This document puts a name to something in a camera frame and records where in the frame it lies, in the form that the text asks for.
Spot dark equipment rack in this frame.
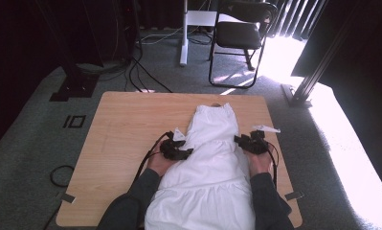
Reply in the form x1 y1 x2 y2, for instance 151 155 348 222
79 0 140 66

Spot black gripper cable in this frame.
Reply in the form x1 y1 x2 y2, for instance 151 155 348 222
267 142 281 190
129 131 173 193

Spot grey tape piece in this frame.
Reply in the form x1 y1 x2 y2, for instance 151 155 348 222
284 191 305 201
61 193 77 204

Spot metal profile stand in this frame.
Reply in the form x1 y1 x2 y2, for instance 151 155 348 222
281 0 365 108

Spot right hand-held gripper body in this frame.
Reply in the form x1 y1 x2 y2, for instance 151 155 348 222
244 125 281 156

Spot white desk frame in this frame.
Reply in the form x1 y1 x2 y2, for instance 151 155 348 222
179 0 241 67

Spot black stand with base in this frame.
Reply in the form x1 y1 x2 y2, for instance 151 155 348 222
34 0 101 103

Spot white dress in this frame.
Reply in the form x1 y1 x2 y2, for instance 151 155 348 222
144 103 257 230

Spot dark curtain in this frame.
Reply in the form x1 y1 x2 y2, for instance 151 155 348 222
290 0 382 196

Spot person's right hand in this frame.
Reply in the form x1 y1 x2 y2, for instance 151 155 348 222
247 145 275 178

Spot white floor cable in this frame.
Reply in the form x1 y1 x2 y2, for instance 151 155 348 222
140 26 184 46

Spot black floor cable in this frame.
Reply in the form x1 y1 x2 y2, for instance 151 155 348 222
131 57 173 94

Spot person's left hand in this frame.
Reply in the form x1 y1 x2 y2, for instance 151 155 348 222
146 142 177 177

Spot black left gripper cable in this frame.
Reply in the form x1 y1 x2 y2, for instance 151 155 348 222
129 131 173 193

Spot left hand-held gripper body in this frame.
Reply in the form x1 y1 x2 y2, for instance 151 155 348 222
159 127 187 161

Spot black folding chair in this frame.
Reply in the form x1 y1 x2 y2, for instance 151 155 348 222
208 0 279 89

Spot black cable loop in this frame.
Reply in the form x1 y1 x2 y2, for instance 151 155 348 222
49 165 76 188

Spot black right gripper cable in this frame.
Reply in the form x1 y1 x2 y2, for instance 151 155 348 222
267 142 281 190

